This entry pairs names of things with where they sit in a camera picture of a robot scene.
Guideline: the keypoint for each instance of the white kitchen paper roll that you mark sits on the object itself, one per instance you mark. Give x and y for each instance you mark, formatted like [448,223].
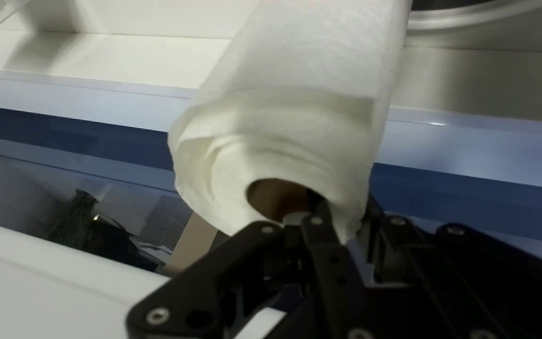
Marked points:
[299,95]

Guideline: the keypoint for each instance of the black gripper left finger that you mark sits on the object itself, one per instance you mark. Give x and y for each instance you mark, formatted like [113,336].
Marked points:
[301,268]

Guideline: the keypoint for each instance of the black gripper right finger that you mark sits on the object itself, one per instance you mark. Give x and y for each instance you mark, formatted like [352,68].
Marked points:
[478,285]

